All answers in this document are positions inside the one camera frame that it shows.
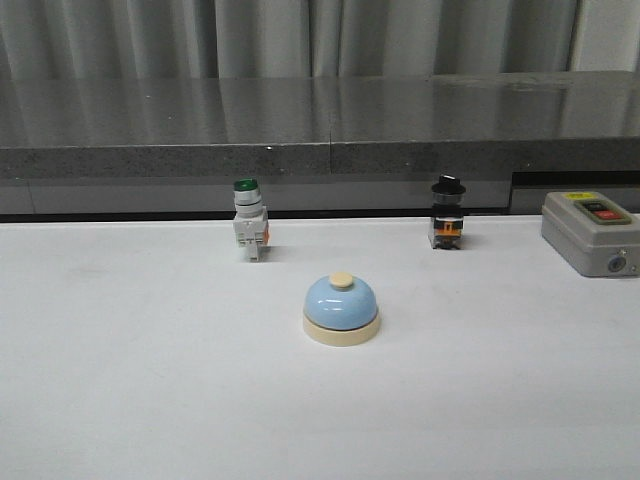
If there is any blue and cream call bell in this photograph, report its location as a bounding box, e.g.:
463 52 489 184
302 271 381 347

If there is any grey granite counter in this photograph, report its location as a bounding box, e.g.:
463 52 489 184
1 72 639 221

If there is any grey pleated curtain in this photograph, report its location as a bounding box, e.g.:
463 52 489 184
1 1 639 80

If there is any green pushbutton switch, white body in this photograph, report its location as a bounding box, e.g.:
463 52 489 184
233 178 269 261

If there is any black rotary selector switch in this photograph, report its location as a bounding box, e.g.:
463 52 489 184
428 174 466 250

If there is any grey on-off switch box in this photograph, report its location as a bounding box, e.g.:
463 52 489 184
541 191 639 278

